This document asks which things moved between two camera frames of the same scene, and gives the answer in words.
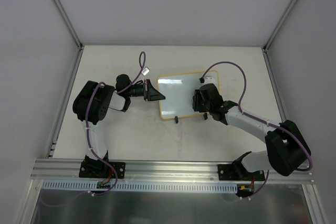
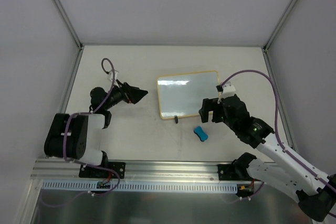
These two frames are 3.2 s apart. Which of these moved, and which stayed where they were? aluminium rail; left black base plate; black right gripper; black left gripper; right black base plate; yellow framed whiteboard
Moved: black right gripper; black left gripper
Stayed: left black base plate; yellow framed whiteboard; aluminium rail; right black base plate
